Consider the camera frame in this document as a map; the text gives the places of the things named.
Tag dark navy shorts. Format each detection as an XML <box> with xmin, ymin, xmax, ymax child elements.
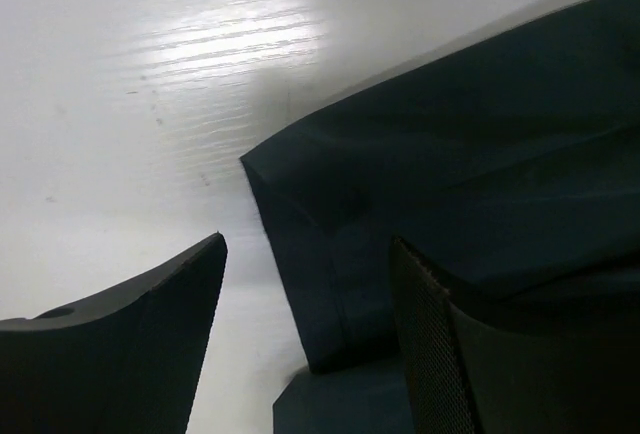
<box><xmin>241</xmin><ymin>0</ymin><xmax>639</xmax><ymax>433</ymax></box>

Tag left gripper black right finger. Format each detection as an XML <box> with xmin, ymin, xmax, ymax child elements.
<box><xmin>389</xmin><ymin>238</ymin><xmax>639</xmax><ymax>433</ymax></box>

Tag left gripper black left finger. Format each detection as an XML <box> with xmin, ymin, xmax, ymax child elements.
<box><xmin>1</xmin><ymin>233</ymin><xmax>227</xmax><ymax>433</ymax></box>

